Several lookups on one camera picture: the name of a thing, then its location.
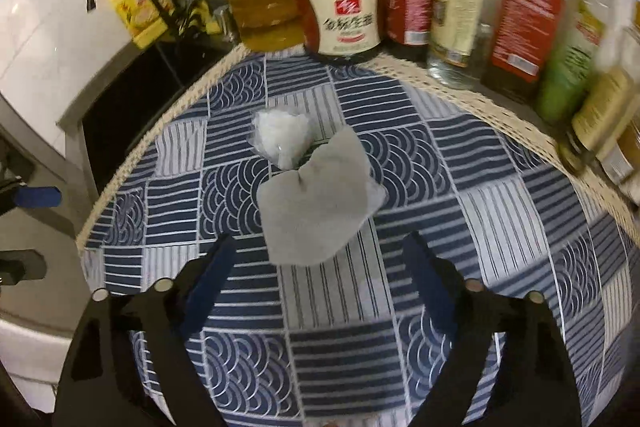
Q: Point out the clear plastic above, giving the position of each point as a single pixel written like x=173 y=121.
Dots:
x=282 y=134

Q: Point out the brown jar white label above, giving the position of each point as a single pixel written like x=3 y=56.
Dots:
x=622 y=162

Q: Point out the dark bottle red label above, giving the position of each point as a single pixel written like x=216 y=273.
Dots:
x=525 y=32

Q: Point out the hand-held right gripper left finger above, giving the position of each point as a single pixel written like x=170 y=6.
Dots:
x=215 y=277

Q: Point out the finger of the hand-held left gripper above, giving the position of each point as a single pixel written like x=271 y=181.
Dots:
x=37 y=197
x=22 y=264

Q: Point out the blue white patterned mat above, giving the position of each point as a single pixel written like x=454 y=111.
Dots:
x=350 y=307

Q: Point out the black yellow cloth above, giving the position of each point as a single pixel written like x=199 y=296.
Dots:
x=197 y=14

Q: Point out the dark sink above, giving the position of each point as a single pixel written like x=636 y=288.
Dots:
x=140 y=107

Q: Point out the bottle with cream label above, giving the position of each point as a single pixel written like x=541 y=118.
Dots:
x=597 y=117

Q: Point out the yellow box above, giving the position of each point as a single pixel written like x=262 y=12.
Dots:
x=130 y=7

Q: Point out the green bottle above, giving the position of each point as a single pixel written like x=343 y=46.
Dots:
x=567 y=77

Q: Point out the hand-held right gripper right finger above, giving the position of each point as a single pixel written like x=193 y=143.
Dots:
x=430 y=277

